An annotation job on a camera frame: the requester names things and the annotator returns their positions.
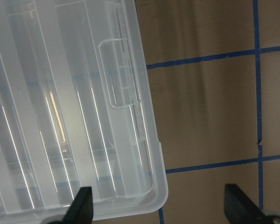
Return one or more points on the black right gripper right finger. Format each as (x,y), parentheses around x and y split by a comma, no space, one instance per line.
(240,209)

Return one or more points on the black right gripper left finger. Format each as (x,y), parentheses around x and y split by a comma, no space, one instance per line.
(81,210)

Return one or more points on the clear plastic box lid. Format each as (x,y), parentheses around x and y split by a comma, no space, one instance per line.
(75,112)

